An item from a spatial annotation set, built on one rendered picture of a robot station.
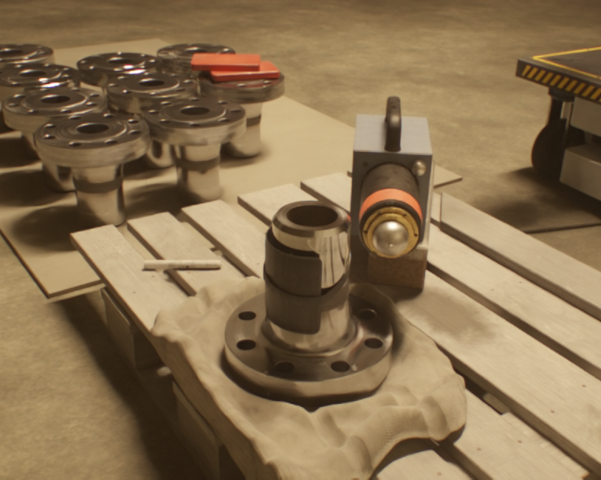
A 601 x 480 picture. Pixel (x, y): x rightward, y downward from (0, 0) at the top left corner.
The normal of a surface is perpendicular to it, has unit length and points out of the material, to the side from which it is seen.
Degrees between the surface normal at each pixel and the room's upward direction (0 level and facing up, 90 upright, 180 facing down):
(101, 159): 90
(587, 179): 90
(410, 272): 90
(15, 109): 0
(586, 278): 0
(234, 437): 78
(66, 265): 0
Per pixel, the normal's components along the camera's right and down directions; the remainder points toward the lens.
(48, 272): 0.03, -0.90
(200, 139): 0.24, 0.44
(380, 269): -0.18, 0.44
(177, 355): -0.80, 0.14
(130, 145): 0.81, 0.28
